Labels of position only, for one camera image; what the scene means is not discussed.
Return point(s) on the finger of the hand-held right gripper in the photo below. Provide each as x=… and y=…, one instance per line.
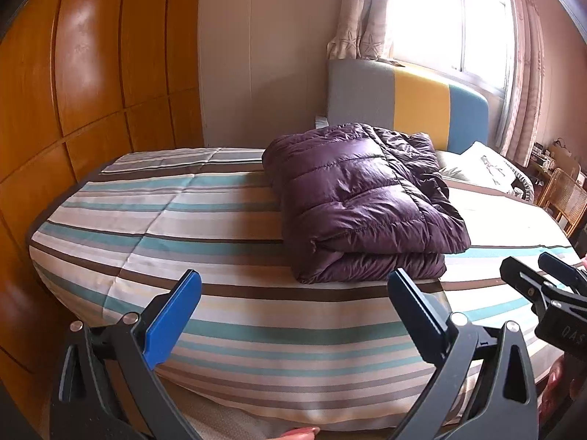
x=527, y=282
x=568, y=275

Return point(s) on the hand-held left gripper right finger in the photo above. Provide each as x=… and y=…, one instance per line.
x=429, y=325

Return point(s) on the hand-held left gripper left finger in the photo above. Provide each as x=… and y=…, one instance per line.
x=172, y=321

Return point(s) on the purple puffer jacket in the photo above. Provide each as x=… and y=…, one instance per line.
x=357, y=192

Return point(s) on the person's right hand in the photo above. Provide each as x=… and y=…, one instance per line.
x=555, y=376

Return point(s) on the person's left hand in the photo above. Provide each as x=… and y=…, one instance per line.
x=300, y=433

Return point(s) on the rattan chair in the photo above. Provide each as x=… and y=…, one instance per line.
x=566, y=197

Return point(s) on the striped bed blanket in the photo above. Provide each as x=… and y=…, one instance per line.
x=183, y=220

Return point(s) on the cluttered side table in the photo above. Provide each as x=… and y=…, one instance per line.
x=552, y=156

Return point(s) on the white printed pillow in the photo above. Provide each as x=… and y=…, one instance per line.
x=490, y=165

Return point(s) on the beige mattress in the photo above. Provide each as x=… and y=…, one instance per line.
x=238, y=426

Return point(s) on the pink patterned curtain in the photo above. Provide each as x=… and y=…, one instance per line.
x=362, y=9
x=525, y=78

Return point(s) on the grey white padded strip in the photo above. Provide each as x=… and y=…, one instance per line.
x=322, y=121

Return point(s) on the grey yellow blue headboard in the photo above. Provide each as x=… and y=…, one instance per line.
x=357, y=96

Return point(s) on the wooden wardrobe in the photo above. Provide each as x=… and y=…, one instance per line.
x=91, y=55

